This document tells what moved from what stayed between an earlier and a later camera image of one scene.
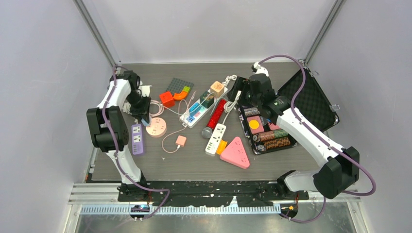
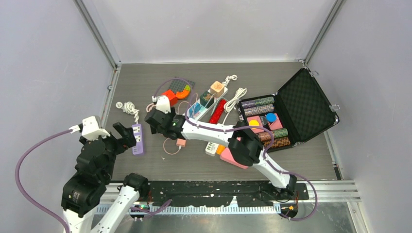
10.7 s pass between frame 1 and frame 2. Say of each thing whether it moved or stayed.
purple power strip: stayed
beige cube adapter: stayed
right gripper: moved
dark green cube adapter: stayed
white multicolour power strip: stayed
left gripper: moved
